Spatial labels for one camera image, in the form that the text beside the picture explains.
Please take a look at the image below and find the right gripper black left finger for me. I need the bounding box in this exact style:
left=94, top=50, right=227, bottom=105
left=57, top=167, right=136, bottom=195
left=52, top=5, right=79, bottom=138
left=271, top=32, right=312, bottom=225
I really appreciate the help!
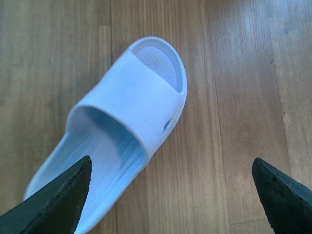
left=0, top=156, right=92, bottom=234

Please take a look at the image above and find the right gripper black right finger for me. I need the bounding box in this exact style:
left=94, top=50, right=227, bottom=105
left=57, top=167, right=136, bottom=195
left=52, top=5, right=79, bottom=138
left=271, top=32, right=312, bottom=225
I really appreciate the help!
left=252, top=157, right=312, bottom=234

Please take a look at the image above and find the light blue slipper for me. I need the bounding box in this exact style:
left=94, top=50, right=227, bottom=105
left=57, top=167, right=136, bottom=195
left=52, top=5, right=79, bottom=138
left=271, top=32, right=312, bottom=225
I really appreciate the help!
left=24, top=37, right=187, bottom=234

